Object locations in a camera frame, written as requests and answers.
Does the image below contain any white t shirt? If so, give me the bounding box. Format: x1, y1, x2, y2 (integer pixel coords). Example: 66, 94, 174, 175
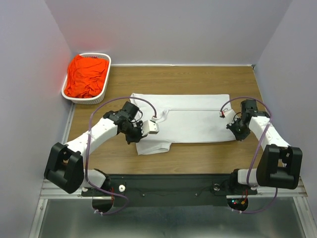
130, 93, 235, 155

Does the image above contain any white plastic laundry basket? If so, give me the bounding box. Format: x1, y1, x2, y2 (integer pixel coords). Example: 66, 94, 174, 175
61, 53, 111, 105

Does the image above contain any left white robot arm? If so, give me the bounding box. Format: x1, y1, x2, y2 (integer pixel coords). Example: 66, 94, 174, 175
44, 102, 145, 195

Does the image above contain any orange t shirt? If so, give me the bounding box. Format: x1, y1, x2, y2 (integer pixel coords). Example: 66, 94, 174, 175
64, 55, 109, 99

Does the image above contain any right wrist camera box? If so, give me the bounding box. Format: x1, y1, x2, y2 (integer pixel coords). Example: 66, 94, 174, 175
219, 109, 236, 127

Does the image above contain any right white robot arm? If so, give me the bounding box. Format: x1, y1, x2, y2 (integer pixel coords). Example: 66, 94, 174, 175
220, 98, 303, 193

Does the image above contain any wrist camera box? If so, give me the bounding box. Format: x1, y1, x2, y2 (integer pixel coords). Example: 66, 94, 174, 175
141, 120, 159, 136
219, 109, 236, 127

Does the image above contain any aluminium frame rail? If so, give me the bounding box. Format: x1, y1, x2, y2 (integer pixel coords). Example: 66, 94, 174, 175
29, 103, 81, 238

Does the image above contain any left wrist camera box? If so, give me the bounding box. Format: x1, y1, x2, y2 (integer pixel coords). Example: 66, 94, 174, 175
141, 120, 159, 136

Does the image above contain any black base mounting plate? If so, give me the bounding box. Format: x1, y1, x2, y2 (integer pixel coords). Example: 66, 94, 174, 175
51, 173, 258, 208

